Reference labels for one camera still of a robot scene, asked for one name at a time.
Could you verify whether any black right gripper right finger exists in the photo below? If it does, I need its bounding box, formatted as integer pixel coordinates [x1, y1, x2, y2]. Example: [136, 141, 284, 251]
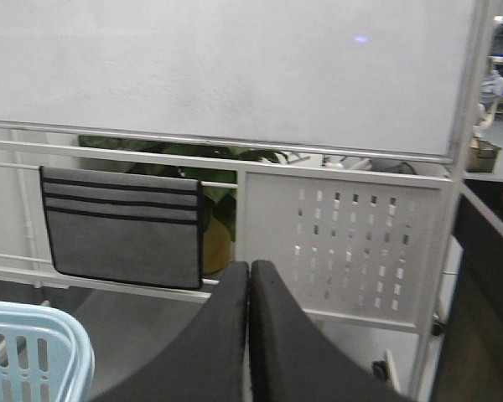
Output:
[249, 260, 408, 401]

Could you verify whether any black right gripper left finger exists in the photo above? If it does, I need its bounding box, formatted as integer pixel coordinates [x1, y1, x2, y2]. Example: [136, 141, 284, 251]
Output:
[95, 261, 249, 401]

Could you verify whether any light blue plastic basket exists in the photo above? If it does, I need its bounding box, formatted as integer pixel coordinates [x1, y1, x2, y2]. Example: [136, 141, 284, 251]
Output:
[0, 301, 95, 401]

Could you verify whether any green potted plant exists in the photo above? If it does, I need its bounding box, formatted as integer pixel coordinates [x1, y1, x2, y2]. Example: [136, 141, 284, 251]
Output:
[78, 135, 289, 276]

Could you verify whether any grey fabric pouch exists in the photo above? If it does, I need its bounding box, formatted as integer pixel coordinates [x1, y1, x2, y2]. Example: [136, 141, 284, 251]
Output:
[39, 166, 204, 290]

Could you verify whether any white rolling whiteboard stand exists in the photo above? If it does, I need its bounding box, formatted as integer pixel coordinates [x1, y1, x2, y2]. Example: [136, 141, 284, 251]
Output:
[0, 1, 495, 397]

